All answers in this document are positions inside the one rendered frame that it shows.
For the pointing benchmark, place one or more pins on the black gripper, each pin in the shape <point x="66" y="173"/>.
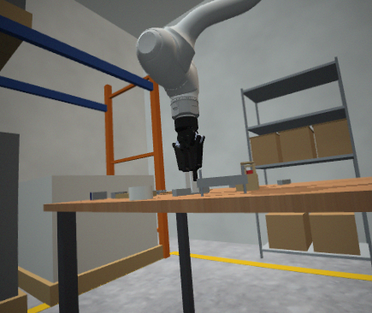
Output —
<point x="188" y="150"/>

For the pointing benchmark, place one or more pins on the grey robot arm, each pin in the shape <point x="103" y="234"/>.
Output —
<point x="166" y="54"/>

